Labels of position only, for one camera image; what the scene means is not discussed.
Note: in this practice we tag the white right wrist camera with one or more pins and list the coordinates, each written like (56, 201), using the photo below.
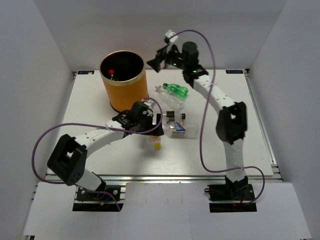
(170, 37)

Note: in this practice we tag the orange cylindrical bin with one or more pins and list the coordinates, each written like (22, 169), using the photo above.
(130, 69)

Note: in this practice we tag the clear bottle red label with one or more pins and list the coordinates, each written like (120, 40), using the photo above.
(112, 76)

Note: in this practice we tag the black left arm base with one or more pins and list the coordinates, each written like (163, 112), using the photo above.
(99, 202)

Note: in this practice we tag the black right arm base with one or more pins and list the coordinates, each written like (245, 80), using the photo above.
(220, 201)

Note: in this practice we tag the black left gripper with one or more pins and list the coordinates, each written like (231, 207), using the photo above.
(150, 117)

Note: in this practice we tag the clear bottle black label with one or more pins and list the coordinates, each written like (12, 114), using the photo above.
(172, 116)

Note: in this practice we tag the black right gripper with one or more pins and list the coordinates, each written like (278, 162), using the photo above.
(162, 53)

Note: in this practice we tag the green plastic bottle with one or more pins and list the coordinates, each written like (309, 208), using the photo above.
(177, 90)

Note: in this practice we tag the clear bottle blue label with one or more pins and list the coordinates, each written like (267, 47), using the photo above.
(182, 130)

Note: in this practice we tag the clear bottle yellow cap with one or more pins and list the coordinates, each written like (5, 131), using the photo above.
(155, 141)

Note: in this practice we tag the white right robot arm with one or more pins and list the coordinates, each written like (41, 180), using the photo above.
(231, 124)

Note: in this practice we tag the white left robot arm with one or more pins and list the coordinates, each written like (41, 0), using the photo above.
(69, 156)

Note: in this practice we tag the clear unlabelled plastic bottle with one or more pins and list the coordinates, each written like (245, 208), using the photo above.
(169, 98)

